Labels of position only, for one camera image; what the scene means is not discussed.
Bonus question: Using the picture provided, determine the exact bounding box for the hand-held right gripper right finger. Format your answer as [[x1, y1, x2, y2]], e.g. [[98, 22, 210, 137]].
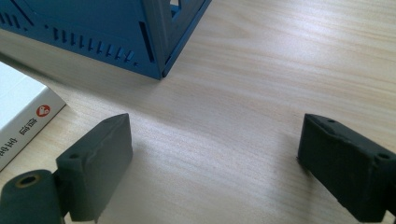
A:
[[296, 113, 396, 223]]

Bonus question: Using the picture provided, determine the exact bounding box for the blue plastic file rack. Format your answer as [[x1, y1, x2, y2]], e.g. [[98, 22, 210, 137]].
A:
[[0, 0, 213, 80]]

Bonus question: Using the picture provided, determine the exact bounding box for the white book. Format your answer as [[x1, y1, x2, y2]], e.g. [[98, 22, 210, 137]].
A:
[[0, 60, 67, 172]]

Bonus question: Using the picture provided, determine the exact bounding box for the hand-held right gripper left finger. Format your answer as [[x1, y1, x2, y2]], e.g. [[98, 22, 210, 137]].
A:
[[55, 113, 134, 223]]

